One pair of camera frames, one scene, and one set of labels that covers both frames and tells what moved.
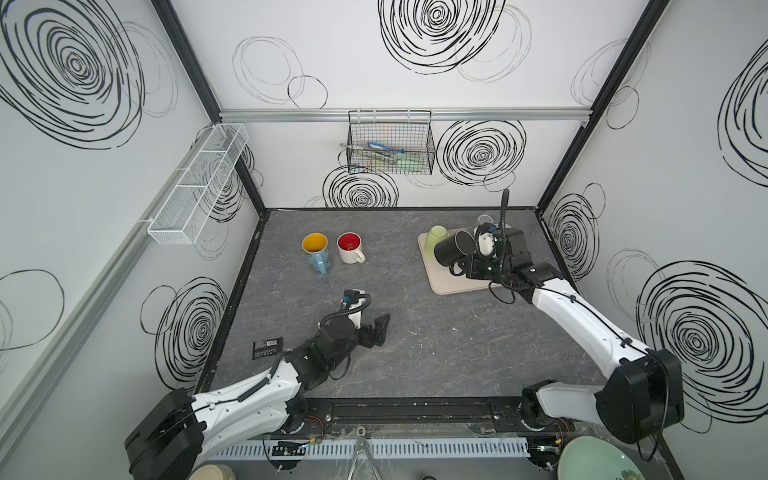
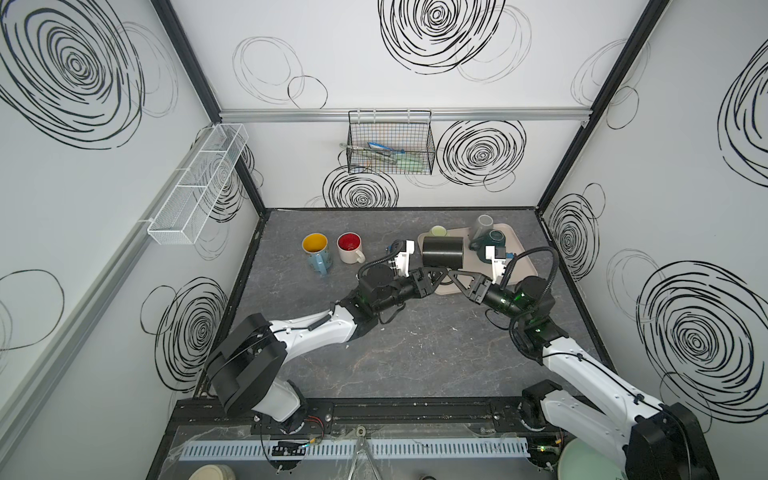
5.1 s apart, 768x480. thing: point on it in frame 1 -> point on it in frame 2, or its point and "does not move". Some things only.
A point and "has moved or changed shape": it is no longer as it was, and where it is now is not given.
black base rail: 467,415 does not move
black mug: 452,249 has moved or changed shape
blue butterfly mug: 315,245 does not move
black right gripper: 473,272 -> 482,286
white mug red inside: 349,247 does not move
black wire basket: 390,142 does not move
